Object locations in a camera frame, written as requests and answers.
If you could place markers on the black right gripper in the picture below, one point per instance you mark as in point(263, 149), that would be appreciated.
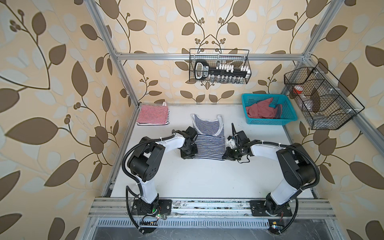
point(228, 155)

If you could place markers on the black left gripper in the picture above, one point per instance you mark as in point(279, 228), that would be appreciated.
point(185, 155)

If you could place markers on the blue white striped tank top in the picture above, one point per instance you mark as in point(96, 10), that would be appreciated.
point(210, 139)

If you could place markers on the maroon garment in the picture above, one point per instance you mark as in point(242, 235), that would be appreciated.
point(263, 110)

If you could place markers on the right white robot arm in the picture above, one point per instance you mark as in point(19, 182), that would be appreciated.
point(299, 170)

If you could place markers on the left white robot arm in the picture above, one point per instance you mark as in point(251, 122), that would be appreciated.
point(142, 162)

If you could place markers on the red white striped folded top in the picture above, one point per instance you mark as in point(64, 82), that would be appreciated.
point(153, 115)

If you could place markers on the teal plastic basket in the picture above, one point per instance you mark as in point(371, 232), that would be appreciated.
point(289, 115)

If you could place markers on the black socket tool set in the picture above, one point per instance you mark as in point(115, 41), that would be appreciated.
point(221, 73)

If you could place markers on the red capped clear bottle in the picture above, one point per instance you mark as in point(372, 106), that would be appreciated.
point(304, 102)

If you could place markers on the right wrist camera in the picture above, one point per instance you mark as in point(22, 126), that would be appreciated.
point(233, 142)

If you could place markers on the black wire basket back wall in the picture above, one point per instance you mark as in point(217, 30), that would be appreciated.
point(234, 57)

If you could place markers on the black wire basket wall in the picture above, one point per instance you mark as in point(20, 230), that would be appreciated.
point(234, 57)
point(334, 103)

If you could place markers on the black wire basket right wall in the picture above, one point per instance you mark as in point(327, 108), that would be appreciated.
point(334, 103)

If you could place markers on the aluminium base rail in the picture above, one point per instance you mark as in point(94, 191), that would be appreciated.
point(206, 213)

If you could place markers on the aluminium frame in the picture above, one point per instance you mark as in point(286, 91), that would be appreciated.
point(117, 57)

